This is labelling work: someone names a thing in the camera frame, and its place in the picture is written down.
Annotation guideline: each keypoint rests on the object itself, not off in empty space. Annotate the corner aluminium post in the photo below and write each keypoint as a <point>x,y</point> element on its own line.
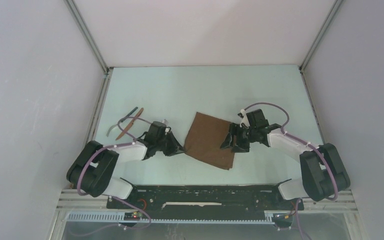
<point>86,33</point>
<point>321,33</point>

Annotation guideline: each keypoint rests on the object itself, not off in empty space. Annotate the white toothed cable duct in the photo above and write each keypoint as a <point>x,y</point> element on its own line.
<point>120,217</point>

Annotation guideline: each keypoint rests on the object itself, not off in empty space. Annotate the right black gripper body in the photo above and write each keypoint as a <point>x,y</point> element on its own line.
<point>243,135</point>

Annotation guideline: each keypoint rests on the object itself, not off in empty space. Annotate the fork with dark handle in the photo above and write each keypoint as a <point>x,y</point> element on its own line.
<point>121,121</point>

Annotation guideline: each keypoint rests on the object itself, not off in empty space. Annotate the brown cloth napkin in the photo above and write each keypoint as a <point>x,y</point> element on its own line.
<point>204,139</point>

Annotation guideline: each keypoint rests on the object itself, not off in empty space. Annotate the brown wooden knife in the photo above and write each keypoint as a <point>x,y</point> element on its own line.
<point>131,123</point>

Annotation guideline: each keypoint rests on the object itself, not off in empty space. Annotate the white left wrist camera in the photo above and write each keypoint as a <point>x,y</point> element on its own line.
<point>167,127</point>

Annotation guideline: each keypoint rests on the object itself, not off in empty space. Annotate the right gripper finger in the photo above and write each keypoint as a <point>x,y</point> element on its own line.
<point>229,141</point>
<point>243,148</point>

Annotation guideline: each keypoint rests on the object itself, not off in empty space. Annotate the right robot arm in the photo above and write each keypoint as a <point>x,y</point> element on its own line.
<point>323,174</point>

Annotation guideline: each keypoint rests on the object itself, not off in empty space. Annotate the aluminium frame rail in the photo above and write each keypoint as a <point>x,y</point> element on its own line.
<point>69,200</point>

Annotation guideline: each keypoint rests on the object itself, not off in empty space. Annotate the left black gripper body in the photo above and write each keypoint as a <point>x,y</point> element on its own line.
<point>164,144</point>

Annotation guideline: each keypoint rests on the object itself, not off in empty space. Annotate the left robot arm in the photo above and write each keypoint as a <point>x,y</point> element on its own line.
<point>92,172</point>

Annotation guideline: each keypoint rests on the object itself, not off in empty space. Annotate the left corner aluminium post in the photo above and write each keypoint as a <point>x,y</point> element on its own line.
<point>86,33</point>

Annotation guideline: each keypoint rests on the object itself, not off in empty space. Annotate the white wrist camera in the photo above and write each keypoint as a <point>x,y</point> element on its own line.
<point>244,122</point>
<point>167,127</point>

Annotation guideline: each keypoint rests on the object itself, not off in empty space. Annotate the right corner aluminium post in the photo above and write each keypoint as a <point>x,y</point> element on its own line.
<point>321,33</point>

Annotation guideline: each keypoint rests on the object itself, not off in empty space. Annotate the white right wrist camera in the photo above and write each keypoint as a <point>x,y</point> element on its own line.
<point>244,122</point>

